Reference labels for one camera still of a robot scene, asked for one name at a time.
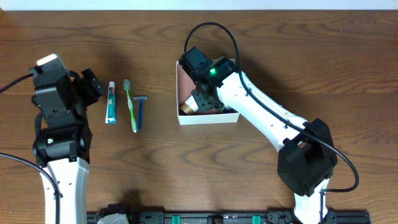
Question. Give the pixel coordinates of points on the clear sanitizer pump bottle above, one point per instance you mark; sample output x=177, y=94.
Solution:
x=226, y=110

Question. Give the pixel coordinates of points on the white box pink interior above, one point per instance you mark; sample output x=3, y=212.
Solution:
x=184, y=86

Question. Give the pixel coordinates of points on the green toothbrush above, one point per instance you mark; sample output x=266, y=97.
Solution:
x=127, y=86

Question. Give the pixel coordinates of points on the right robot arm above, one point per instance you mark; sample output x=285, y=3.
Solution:
x=305, y=162

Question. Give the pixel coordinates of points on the blue disposable razor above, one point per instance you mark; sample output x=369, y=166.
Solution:
x=141, y=110

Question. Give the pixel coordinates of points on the small teal toothpaste tube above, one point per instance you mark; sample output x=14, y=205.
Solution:
x=111, y=117

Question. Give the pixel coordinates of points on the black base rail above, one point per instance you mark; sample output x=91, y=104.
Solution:
x=119, y=213

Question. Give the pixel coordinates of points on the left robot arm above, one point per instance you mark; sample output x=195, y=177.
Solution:
x=63, y=136

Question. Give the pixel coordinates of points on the white floral cream tube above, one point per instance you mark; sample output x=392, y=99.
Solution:
x=190, y=106

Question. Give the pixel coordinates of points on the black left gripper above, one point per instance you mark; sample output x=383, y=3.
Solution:
x=50, y=76

